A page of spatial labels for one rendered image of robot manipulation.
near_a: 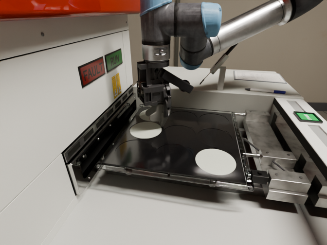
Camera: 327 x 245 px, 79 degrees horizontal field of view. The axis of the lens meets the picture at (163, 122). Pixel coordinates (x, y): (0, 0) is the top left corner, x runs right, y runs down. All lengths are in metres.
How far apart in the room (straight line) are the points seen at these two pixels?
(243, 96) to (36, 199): 0.68
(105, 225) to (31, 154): 0.22
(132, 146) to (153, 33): 0.30
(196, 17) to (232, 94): 0.36
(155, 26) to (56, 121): 0.30
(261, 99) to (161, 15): 0.48
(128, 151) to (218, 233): 0.29
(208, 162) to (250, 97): 0.36
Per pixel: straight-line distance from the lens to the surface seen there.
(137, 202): 0.53
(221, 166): 0.51
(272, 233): 0.53
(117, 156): 0.54
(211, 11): 0.52
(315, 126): 0.68
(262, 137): 0.70
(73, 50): 0.48
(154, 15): 0.52
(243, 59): 2.82
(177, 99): 0.79
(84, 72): 0.50
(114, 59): 0.65
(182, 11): 0.52
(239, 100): 0.80
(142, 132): 0.62
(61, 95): 0.44
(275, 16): 0.75
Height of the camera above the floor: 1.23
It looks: 30 degrees down
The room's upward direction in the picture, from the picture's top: straight up
